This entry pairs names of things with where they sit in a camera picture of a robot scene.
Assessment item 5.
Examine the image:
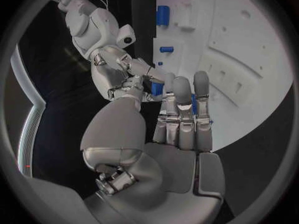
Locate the large blue cylinder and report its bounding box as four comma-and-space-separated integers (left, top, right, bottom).
156, 5, 171, 26

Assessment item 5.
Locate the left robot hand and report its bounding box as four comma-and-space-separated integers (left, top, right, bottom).
80, 71, 226, 224

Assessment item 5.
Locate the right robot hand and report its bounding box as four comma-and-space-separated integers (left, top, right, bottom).
90, 45, 167, 102

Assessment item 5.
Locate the blue plug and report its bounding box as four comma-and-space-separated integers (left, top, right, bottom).
150, 82, 164, 96

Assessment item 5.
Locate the white task board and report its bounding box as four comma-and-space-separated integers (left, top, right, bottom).
152, 0, 295, 153

